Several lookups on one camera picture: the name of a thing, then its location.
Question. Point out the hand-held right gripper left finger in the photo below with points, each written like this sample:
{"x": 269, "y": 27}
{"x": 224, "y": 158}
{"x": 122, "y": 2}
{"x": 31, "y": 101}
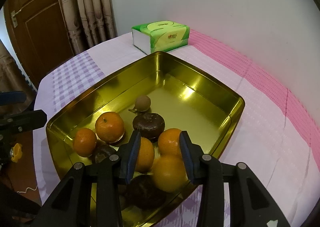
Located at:
{"x": 132, "y": 156}

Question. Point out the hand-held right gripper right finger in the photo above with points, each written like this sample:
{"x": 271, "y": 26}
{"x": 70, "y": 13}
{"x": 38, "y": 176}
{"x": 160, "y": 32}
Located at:
{"x": 186, "y": 156}

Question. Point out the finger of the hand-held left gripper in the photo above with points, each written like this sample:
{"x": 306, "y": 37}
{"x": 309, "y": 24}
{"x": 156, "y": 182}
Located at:
{"x": 25, "y": 119}
{"x": 12, "y": 98}

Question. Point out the small orange tangerine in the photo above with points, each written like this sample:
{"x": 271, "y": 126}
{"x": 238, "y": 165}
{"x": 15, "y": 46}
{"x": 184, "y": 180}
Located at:
{"x": 84, "y": 141}
{"x": 146, "y": 154}
{"x": 170, "y": 141}

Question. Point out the yellowish orange tangerine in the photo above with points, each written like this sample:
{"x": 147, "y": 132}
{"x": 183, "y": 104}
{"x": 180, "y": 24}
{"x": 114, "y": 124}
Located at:
{"x": 170, "y": 173}

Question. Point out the dark brown water chestnut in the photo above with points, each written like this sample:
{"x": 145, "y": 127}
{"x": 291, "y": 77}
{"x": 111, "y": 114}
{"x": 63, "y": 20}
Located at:
{"x": 145, "y": 192}
{"x": 102, "y": 153}
{"x": 148, "y": 124}

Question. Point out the large orange tangerine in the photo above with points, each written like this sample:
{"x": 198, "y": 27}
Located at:
{"x": 109, "y": 126}

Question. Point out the gold rectangular tin box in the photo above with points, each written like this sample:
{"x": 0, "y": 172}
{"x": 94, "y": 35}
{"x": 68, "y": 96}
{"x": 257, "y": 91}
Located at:
{"x": 200, "y": 106}

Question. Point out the brown longan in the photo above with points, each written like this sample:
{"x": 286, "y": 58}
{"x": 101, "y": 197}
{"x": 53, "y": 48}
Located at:
{"x": 143, "y": 103}

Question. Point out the brown wooden door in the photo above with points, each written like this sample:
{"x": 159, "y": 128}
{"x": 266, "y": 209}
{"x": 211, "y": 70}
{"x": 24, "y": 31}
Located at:
{"x": 42, "y": 36}

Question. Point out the metal door lock plate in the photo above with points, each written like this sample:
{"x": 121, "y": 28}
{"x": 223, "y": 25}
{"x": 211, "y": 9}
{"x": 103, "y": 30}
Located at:
{"x": 14, "y": 19}

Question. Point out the pink purple checked tablecloth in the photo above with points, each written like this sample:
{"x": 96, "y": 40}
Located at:
{"x": 262, "y": 129}

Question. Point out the beige patterned curtain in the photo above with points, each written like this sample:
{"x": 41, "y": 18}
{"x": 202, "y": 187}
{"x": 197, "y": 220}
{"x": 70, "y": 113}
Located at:
{"x": 85, "y": 11}

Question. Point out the green tissue pack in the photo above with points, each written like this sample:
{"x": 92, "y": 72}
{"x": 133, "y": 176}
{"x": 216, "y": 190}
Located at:
{"x": 162, "y": 34}

